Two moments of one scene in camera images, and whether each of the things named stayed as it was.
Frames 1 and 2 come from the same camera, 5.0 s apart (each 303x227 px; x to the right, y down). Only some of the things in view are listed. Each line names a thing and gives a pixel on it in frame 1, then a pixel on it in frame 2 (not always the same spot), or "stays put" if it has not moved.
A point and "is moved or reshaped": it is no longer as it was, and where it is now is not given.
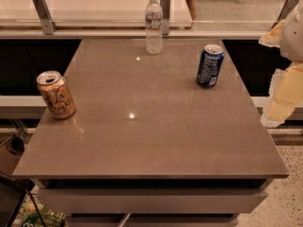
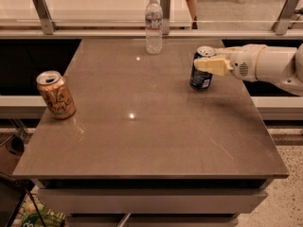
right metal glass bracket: x=291 y=3 stays put
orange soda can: x=57 y=94 stays put
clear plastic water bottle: x=153 y=26 stays put
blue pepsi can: x=208 y=68 is moved or reshaped
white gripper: x=293 y=37 -> x=243 y=62
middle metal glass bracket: x=166 y=2 stays put
